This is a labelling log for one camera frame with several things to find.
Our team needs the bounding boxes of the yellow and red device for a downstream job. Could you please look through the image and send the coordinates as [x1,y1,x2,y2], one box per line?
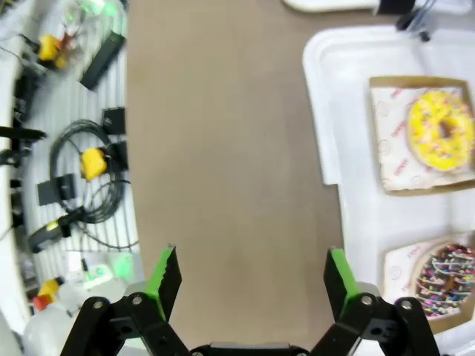
[39,34,68,70]

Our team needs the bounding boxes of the black square plate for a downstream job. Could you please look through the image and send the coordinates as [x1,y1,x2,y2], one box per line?
[100,106,127,135]

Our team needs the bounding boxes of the black tool with yellow label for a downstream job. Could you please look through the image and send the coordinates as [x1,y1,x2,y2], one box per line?
[28,205,85,254]

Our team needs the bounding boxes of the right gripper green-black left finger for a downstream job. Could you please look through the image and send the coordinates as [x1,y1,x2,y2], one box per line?
[65,243,190,356]

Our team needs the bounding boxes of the coiled black cable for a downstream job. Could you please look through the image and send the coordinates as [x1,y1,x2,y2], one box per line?
[50,120,131,249]

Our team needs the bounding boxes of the yellow sprinkled donut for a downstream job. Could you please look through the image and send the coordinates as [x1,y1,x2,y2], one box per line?
[406,90,475,172]

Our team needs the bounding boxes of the printed white liner paper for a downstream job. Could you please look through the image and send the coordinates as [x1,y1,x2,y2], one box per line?
[384,243,446,303]
[372,87,468,188]

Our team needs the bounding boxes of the yellow red emergency button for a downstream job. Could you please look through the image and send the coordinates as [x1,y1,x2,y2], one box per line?
[33,280,62,312]

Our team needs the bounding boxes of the white plastic jug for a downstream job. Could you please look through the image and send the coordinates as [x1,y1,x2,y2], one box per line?
[22,296,86,356]

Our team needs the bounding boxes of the long black bar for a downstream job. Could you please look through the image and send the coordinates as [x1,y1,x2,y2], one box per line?
[79,31,126,90]

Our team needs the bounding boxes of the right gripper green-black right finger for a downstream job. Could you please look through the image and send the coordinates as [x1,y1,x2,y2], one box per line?
[309,246,442,356]

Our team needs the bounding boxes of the cardboard box of sprinkled chocolate donut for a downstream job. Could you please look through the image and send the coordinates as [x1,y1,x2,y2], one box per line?
[381,231,475,334]

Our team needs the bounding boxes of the chocolate donut with coloured sprinkles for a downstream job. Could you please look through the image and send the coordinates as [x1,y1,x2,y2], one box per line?
[413,243,475,320]

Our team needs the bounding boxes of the white display tray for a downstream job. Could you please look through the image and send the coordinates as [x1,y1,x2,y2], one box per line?
[302,27,475,356]

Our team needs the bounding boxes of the cardboard box of yellow donut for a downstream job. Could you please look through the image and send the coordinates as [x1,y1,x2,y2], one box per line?
[368,76,475,197]

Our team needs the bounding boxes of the black rectangular plate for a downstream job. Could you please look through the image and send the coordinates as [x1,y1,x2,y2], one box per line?
[36,174,77,207]

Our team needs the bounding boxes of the yellow block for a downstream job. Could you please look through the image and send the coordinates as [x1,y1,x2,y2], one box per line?
[80,147,108,182]

